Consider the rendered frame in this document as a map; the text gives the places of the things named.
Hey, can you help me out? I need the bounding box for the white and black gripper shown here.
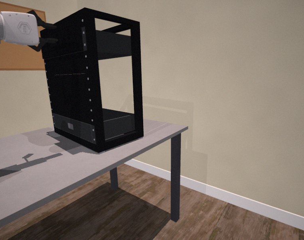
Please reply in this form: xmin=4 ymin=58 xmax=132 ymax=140
xmin=0 ymin=10 xmax=58 ymax=52

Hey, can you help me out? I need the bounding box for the black server rack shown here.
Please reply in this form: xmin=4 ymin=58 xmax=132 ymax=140
xmin=40 ymin=7 xmax=144 ymax=154

